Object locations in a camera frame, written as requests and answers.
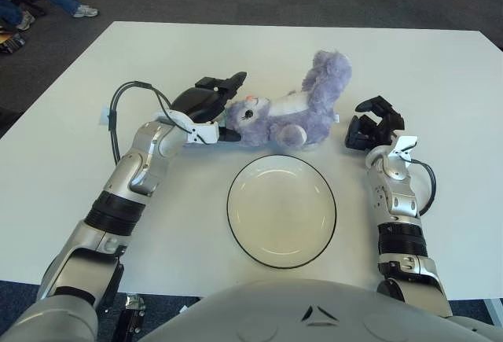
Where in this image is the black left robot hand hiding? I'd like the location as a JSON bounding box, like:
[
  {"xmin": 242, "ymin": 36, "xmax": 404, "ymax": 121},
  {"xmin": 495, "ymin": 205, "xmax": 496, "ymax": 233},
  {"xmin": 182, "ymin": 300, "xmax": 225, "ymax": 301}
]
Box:
[{"xmin": 171, "ymin": 71, "xmax": 248, "ymax": 145}]

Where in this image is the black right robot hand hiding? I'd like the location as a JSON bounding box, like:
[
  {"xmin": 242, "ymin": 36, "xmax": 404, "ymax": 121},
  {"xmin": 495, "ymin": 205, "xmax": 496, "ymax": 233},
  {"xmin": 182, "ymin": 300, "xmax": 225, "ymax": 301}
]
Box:
[{"xmin": 344, "ymin": 95, "xmax": 406, "ymax": 154}]

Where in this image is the purple plush bunny doll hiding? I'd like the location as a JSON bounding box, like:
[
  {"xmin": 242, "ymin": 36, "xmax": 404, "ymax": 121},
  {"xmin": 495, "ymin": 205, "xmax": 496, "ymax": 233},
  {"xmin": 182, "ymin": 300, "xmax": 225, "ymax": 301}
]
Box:
[{"xmin": 218, "ymin": 49, "xmax": 354, "ymax": 151}]

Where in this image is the white plate with black rim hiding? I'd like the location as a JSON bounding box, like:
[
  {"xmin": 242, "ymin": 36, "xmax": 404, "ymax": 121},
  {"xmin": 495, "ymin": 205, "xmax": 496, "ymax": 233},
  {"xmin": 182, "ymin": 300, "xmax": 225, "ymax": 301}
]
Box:
[{"xmin": 226, "ymin": 154, "xmax": 338, "ymax": 269}]

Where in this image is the white clip on right wrist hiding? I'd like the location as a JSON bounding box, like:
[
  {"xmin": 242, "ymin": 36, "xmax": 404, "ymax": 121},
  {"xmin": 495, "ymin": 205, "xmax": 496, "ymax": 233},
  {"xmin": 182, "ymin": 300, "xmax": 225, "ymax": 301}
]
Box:
[{"xmin": 391, "ymin": 135, "xmax": 418, "ymax": 162}]

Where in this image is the white clip on wrist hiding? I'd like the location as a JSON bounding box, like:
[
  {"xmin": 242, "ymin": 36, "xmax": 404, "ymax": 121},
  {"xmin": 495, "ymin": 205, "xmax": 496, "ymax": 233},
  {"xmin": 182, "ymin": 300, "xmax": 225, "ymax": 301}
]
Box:
[
  {"xmin": 391, "ymin": 135, "xmax": 418, "ymax": 162},
  {"xmin": 184, "ymin": 120, "xmax": 220, "ymax": 146}
]

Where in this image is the white clip on left wrist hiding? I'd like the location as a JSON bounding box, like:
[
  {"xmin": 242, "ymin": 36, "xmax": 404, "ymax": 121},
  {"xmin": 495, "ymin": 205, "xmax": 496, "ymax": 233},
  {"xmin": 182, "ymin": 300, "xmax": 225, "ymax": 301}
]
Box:
[{"xmin": 184, "ymin": 120, "xmax": 220, "ymax": 146}]

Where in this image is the white grey sneaker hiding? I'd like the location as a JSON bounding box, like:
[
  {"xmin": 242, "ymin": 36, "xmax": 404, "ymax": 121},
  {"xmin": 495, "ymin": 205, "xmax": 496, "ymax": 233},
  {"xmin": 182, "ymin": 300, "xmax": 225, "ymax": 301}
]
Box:
[
  {"xmin": 15, "ymin": 10, "xmax": 36, "ymax": 31},
  {"xmin": 72, "ymin": 5, "xmax": 99, "ymax": 19}
]

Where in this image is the dark book with yellow edge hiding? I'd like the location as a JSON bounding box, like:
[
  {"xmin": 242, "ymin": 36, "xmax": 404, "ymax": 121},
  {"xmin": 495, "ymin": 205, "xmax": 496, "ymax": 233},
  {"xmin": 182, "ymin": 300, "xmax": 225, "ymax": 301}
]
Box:
[{"xmin": 0, "ymin": 31, "xmax": 27, "ymax": 55}]

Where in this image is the grey robot torso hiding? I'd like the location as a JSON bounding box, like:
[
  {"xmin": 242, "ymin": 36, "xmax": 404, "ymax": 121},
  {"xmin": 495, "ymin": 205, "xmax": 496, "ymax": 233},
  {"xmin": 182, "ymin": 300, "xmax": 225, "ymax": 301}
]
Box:
[{"xmin": 137, "ymin": 278, "xmax": 503, "ymax": 342}]

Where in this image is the white table leg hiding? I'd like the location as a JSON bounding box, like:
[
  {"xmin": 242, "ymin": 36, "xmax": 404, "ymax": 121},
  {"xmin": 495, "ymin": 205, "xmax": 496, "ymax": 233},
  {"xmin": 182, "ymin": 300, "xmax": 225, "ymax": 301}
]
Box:
[{"xmin": 485, "ymin": 298, "xmax": 503, "ymax": 325}]

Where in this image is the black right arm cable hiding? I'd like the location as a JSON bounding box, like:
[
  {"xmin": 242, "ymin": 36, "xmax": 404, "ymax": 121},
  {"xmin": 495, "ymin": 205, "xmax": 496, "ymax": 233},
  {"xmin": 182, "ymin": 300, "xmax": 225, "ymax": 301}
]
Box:
[{"xmin": 408, "ymin": 159, "xmax": 437, "ymax": 215}]

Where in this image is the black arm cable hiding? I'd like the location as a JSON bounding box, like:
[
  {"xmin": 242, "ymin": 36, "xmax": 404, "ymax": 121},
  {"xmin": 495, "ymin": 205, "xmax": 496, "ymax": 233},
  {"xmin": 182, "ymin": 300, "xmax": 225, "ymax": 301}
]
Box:
[
  {"xmin": 408, "ymin": 159, "xmax": 437, "ymax": 215},
  {"xmin": 108, "ymin": 80, "xmax": 197, "ymax": 162}
]

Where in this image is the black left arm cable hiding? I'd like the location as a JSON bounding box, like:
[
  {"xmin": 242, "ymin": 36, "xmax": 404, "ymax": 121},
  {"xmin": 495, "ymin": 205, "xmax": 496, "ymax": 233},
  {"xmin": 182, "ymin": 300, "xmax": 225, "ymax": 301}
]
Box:
[{"xmin": 108, "ymin": 80, "xmax": 197, "ymax": 162}]

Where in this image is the white cable label tag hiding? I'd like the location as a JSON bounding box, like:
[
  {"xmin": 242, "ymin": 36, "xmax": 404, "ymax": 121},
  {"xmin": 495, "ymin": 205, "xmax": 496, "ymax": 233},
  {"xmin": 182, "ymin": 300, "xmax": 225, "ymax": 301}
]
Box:
[{"xmin": 97, "ymin": 105, "xmax": 113, "ymax": 127}]

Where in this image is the black chrome-topped post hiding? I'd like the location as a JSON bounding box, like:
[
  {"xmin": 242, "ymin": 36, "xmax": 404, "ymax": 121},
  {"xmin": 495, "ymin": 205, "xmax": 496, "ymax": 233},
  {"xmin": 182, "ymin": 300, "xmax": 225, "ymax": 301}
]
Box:
[{"xmin": 116, "ymin": 293, "xmax": 147, "ymax": 342}]

